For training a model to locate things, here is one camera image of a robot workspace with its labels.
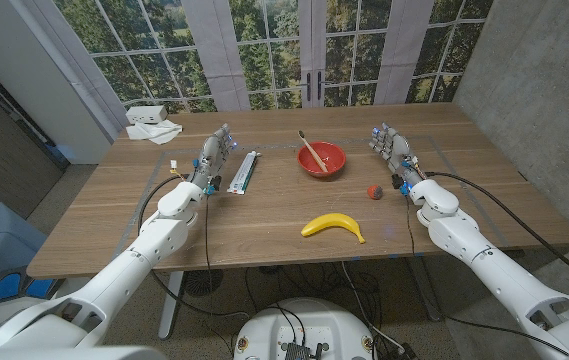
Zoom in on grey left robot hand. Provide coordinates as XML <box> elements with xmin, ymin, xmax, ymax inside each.
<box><xmin>191</xmin><ymin>123</ymin><xmax>239</xmax><ymax>196</ymax></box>

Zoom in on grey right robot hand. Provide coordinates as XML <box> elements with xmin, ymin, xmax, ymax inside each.
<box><xmin>368</xmin><ymin>122</ymin><xmax>426</xmax><ymax>196</ymax></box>

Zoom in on green white toothpaste tube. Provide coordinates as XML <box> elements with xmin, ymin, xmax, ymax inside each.
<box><xmin>226</xmin><ymin>151</ymin><xmax>262</xmax><ymax>196</ymax></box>

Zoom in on wooden toothbrush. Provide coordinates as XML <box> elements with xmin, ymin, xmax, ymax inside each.
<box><xmin>297</xmin><ymin>130</ymin><xmax>329</xmax><ymax>174</ymax></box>

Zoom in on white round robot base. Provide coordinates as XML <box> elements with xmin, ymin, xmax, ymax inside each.
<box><xmin>233</xmin><ymin>297</ymin><xmax>378</xmax><ymax>360</ymax></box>

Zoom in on red bowl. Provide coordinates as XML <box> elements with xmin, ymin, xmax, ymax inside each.
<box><xmin>297</xmin><ymin>141</ymin><xmax>347</xmax><ymax>179</ymax></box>

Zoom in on yellow toy banana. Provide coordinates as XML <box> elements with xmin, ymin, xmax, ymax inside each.
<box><xmin>300</xmin><ymin>212</ymin><xmax>367</xmax><ymax>245</ymax></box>

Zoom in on white crumpled tissue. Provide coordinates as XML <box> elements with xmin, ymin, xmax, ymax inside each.
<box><xmin>125</xmin><ymin>118</ymin><xmax>184</xmax><ymax>146</ymax></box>

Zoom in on white power strip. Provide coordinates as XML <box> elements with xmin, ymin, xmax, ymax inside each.
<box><xmin>125</xmin><ymin>104</ymin><xmax>169</xmax><ymax>125</ymax></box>

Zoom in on black round floor device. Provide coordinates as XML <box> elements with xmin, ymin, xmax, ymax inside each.
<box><xmin>183</xmin><ymin>268</ymin><xmax>224</xmax><ymax>299</ymax></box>

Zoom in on printed window backdrop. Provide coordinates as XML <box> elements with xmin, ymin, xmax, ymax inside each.
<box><xmin>53</xmin><ymin>0</ymin><xmax>495</xmax><ymax>114</ymax></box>

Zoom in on white table leg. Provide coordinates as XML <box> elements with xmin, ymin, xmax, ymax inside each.
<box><xmin>157</xmin><ymin>270</ymin><xmax>185</xmax><ymax>341</ymax></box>

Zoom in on blue foot pedals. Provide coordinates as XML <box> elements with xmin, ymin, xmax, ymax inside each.
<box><xmin>0</xmin><ymin>267</ymin><xmax>59</xmax><ymax>305</ymax></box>

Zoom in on white robot torso edge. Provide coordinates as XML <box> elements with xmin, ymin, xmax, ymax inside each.
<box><xmin>0</xmin><ymin>345</ymin><xmax>168</xmax><ymax>360</ymax></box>

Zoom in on thin black left wrist cable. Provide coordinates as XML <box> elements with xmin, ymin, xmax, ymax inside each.
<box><xmin>203</xmin><ymin>192</ymin><xmax>238</xmax><ymax>354</ymax></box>

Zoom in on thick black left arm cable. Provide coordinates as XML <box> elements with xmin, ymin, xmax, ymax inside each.
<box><xmin>136</xmin><ymin>173</ymin><xmax>251</xmax><ymax>321</ymax></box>

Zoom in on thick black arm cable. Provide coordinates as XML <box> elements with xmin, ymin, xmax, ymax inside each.
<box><xmin>136</xmin><ymin>173</ymin><xmax>251</xmax><ymax>321</ymax></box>
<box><xmin>424</xmin><ymin>171</ymin><xmax>569</xmax><ymax>295</ymax></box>

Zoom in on black floor cable tangle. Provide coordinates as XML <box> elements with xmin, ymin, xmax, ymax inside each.
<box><xmin>243</xmin><ymin>259</ymin><xmax>383</xmax><ymax>324</ymax></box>

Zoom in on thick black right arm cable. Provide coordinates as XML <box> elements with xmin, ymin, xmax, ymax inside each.
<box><xmin>424</xmin><ymin>171</ymin><xmax>569</xmax><ymax>295</ymax></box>

